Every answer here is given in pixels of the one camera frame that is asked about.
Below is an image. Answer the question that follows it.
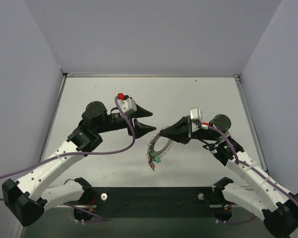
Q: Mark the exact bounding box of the metal disc with keyrings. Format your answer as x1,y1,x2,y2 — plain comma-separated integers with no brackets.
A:
146,132,173,160

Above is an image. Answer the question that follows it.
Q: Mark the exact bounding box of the red tag key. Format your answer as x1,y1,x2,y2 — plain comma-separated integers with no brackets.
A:
149,160,155,171

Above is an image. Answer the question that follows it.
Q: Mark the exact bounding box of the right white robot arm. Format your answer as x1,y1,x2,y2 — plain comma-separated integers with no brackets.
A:
159,114,298,238

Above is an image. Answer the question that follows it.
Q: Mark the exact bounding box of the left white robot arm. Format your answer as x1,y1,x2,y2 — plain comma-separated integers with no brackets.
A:
2,98,156,227

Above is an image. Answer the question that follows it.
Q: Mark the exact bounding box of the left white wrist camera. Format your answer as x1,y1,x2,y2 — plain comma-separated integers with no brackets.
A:
117,93,137,117

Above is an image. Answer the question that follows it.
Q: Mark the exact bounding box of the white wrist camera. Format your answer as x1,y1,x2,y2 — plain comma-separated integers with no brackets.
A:
190,108,209,132
117,93,137,117

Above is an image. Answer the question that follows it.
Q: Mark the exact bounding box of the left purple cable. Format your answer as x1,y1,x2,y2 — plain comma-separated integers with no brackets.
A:
0,98,137,223

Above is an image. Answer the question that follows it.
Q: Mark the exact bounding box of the purple cable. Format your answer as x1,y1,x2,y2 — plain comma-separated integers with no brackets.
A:
0,98,137,223
208,125,298,238

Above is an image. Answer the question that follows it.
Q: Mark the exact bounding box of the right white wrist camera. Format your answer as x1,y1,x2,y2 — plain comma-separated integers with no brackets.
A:
190,108,209,132

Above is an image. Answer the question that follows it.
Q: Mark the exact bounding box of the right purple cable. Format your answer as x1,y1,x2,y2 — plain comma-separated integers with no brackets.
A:
208,125,298,238

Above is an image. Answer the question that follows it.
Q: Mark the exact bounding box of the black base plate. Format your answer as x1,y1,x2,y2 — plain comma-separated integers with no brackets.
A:
72,186,241,222

